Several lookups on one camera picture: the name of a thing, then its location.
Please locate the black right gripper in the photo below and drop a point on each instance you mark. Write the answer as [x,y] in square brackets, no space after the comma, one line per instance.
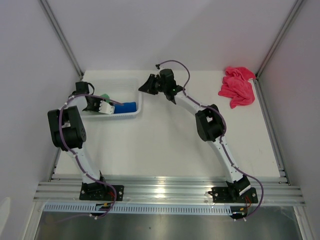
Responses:
[147,87]

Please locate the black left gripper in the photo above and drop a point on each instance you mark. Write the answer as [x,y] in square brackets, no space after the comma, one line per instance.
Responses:
[97,109]

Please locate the green towel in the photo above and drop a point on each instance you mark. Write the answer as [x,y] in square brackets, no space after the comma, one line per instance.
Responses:
[105,97]

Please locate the blue towel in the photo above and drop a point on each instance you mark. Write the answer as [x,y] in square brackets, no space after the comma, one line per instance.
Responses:
[126,107]

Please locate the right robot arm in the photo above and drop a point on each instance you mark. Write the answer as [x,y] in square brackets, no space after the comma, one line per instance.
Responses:
[210,126]

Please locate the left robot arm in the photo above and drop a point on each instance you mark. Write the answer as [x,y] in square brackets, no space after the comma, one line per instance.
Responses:
[68,133]

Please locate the white plastic basket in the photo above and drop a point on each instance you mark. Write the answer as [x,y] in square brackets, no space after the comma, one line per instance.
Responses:
[120,90]

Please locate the pink towel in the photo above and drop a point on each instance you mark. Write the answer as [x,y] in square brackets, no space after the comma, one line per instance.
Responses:
[237,87]

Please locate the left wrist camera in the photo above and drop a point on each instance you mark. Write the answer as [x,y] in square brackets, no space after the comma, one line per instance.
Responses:
[106,108]

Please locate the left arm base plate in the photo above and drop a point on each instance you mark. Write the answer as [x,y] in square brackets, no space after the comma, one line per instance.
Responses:
[96,192]

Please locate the aluminium frame post left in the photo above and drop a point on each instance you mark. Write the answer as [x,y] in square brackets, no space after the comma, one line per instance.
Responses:
[53,21]

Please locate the aluminium frame post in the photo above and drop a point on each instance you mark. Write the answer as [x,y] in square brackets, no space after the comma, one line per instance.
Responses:
[53,21]
[281,34]

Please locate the slotted cable duct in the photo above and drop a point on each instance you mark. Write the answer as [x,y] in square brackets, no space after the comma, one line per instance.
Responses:
[133,208]

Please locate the aluminium frame rail right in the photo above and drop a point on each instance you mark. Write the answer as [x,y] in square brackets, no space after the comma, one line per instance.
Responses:
[271,132]

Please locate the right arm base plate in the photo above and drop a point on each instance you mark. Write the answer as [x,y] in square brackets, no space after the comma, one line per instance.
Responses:
[223,195]

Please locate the aluminium front rail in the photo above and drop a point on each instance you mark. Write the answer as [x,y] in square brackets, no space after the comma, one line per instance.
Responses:
[168,190]

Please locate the aluminium frame post right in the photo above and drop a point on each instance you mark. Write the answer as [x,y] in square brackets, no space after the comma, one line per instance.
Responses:
[281,34]

